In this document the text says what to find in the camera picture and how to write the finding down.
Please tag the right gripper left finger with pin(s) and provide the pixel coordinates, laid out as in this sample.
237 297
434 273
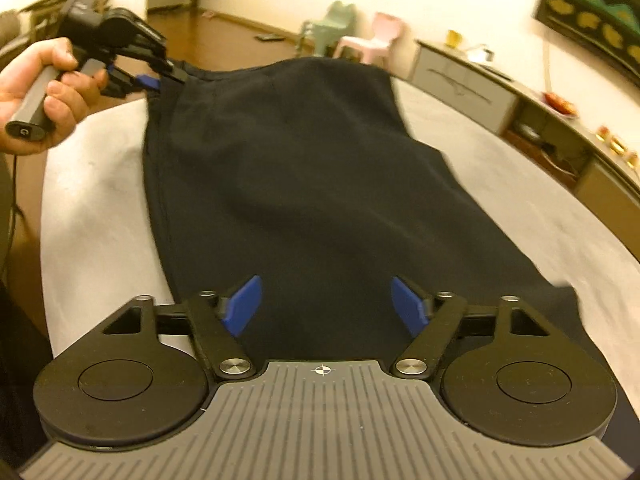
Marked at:
237 306

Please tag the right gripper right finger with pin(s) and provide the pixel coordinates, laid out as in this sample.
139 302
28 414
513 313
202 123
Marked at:
413 305

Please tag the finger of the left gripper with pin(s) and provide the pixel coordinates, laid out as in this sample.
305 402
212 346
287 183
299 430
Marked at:
174 72
146 82

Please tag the black clothing garment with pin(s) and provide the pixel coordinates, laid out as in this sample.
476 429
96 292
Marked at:
303 173

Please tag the person's left hand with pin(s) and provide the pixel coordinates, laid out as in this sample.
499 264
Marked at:
67 101

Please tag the grey table cloth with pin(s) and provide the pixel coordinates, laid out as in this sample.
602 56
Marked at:
97 250

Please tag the green plastic chair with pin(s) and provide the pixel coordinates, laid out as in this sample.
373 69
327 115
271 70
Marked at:
339 21

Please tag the pink plastic chair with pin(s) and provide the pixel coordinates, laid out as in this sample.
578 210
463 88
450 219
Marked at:
386 29

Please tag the grey low cabinet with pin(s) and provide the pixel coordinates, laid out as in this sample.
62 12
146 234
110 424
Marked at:
604 182

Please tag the dark patterned wall tapestry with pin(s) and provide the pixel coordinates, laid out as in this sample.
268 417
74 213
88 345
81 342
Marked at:
607 28

